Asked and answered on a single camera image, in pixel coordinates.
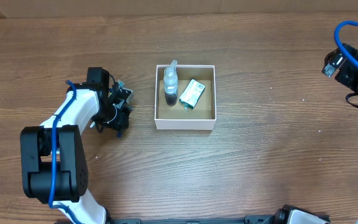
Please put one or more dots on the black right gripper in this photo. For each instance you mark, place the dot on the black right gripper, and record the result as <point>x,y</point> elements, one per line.
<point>344,61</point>

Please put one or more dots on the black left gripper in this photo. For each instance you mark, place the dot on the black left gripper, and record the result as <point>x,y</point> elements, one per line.
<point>121,122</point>

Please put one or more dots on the clear spray bottle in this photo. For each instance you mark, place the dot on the clear spray bottle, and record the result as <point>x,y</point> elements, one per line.
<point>170,81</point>

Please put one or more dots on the green white soap packet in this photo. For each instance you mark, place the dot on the green white soap packet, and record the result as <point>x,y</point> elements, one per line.
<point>192,94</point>

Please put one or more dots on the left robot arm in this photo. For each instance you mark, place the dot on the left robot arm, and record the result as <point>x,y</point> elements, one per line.
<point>54,168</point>

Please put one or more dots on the white cardboard box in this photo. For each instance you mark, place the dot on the white cardboard box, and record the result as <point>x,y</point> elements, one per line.
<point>203,116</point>

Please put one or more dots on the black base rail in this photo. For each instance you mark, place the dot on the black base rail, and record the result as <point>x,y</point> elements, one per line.
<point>286,214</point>

